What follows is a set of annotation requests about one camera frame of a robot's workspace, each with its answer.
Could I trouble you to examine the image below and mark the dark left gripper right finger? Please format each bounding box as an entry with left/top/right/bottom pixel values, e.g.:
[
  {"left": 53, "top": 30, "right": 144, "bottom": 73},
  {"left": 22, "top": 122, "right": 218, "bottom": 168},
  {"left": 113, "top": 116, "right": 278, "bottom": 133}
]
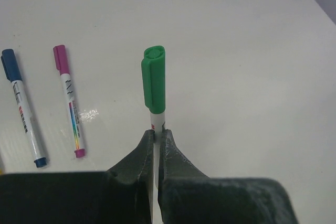
[{"left": 158, "top": 130, "right": 298, "bottom": 223}]

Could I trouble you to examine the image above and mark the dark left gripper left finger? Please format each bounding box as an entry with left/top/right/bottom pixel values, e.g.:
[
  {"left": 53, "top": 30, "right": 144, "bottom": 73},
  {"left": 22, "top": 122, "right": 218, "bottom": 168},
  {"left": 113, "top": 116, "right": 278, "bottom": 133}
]
[{"left": 1, "top": 130, "right": 154, "bottom": 223}]

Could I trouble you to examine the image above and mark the green pen cap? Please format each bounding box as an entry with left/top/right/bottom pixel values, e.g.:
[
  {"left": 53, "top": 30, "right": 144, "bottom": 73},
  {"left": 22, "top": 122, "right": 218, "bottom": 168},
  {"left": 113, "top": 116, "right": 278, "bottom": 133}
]
[{"left": 141, "top": 46, "right": 165, "bottom": 114}]

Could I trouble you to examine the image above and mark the green-ended white marker pen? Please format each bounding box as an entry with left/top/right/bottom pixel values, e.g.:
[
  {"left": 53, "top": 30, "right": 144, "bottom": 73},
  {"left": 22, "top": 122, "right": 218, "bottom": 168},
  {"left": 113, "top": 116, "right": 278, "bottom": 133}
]
[{"left": 141, "top": 45, "right": 166, "bottom": 190}]

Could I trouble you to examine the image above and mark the purple pen cap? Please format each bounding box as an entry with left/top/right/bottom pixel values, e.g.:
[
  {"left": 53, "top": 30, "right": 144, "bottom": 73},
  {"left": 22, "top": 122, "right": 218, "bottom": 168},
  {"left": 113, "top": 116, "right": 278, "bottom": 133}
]
[{"left": 53, "top": 45, "right": 70, "bottom": 75}]

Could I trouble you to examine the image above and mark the purple-ended white marker pen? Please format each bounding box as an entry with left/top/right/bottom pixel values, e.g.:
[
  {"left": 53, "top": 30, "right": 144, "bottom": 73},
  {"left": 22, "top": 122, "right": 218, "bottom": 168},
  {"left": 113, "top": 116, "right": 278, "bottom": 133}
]
[{"left": 52, "top": 44, "right": 87, "bottom": 158}]

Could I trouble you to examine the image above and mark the blue pen cap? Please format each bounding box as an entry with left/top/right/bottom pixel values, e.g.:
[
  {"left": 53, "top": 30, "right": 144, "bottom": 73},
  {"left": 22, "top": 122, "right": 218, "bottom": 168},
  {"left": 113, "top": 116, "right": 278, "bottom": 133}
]
[{"left": 1, "top": 49, "right": 22, "bottom": 82}]

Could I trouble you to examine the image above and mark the blue-ended white marker pen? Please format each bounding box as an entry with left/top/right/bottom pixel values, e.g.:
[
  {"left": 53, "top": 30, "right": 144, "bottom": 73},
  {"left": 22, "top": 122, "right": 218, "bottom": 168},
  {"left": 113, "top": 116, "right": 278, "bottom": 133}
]
[{"left": 0, "top": 48, "right": 49, "bottom": 168}]

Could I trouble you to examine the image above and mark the yellow-ended white marker pen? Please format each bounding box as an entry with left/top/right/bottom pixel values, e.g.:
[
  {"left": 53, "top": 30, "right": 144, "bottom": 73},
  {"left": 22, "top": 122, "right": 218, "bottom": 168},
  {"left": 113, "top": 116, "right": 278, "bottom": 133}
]
[{"left": 0, "top": 157, "right": 4, "bottom": 175}]

